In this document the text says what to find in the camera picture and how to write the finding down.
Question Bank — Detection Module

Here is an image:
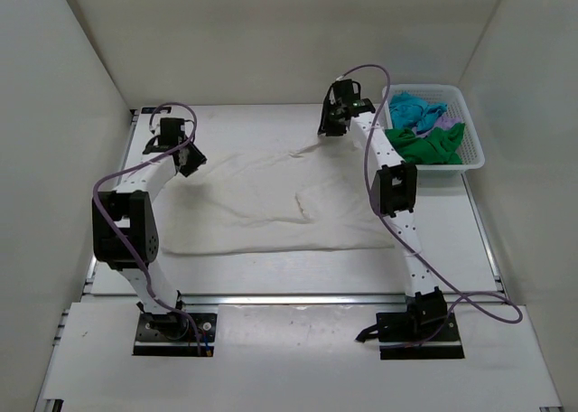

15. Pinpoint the white plastic basket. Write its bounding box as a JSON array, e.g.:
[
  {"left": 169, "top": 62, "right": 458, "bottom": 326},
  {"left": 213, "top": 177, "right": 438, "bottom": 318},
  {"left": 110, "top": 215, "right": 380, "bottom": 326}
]
[{"left": 383, "top": 84, "right": 485, "bottom": 177}]

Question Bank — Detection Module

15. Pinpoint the green t shirt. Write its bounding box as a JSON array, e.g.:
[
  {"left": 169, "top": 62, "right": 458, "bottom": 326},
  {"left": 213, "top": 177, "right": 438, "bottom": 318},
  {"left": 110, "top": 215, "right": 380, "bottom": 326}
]
[{"left": 385, "top": 123, "right": 465, "bottom": 165}]

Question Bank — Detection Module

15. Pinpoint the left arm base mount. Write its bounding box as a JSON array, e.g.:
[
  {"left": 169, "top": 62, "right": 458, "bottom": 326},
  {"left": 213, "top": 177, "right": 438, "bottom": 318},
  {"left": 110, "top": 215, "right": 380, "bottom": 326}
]
[{"left": 133, "top": 304, "right": 218, "bottom": 358}]

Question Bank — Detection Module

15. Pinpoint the lilac t shirt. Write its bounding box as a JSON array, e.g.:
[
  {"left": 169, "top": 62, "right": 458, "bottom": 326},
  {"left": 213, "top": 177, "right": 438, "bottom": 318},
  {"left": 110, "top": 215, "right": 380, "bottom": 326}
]
[{"left": 418, "top": 115, "right": 462, "bottom": 138}]

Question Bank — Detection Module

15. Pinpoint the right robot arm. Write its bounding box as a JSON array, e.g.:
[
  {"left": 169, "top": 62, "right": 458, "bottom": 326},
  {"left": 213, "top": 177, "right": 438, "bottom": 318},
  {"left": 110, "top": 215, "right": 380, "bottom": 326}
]
[{"left": 318, "top": 79, "right": 447, "bottom": 342}]

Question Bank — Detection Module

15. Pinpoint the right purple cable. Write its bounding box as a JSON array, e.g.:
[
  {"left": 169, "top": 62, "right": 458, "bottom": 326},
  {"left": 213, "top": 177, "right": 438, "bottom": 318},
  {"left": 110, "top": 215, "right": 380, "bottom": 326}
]
[{"left": 336, "top": 63, "right": 524, "bottom": 326}]

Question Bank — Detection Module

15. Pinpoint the aluminium table rail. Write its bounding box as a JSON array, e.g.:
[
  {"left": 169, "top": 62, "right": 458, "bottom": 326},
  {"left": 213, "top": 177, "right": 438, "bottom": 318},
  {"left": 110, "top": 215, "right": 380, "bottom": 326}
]
[{"left": 183, "top": 294, "right": 406, "bottom": 305}]

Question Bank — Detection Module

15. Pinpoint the black label sticker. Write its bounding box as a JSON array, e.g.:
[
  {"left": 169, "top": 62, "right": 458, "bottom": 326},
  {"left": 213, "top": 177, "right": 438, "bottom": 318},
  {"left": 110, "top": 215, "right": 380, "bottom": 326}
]
[{"left": 140, "top": 106, "right": 172, "bottom": 115}]

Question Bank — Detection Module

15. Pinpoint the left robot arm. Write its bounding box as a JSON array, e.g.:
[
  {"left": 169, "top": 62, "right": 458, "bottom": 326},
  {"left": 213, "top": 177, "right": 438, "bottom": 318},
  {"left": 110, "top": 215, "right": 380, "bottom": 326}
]
[{"left": 92, "top": 117, "right": 206, "bottom": 340}]

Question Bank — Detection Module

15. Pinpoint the teal t shirt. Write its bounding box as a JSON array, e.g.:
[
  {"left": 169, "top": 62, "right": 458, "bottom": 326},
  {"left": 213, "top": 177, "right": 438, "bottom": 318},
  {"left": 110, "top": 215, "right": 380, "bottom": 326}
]
[{"left": 389, "top": 92, "right": 447, "bottom": 135}]

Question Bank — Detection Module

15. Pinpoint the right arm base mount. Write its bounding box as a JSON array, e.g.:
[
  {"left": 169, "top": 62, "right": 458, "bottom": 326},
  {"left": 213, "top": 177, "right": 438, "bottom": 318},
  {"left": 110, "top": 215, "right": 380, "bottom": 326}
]
[{"left": 355, "top": 311, "right": 465, "bottom": 361}]

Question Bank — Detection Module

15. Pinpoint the white t shirt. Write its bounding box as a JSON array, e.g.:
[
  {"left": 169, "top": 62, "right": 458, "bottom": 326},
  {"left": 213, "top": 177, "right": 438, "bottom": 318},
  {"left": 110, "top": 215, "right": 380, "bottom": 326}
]
[{"left": 158, "top": 138, "right": 394, "bottom": 256}]

